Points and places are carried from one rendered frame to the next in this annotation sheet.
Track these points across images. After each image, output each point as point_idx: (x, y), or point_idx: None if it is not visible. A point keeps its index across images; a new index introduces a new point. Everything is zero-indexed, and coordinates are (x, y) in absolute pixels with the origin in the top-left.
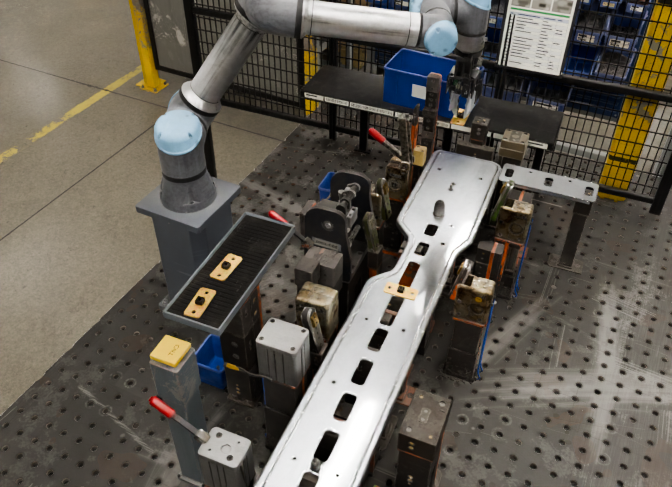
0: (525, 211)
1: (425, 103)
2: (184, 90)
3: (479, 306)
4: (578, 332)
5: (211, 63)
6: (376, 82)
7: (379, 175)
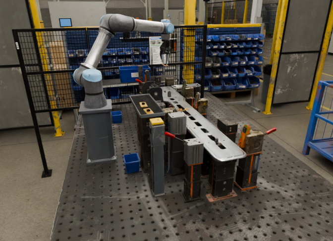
0: (192, 87)
1: (139, 75)
2: (84, 64)
3: (204, 106)
4: (215, 121)
5: (94, 51)
6: (113, 80)
7: (123, 112)
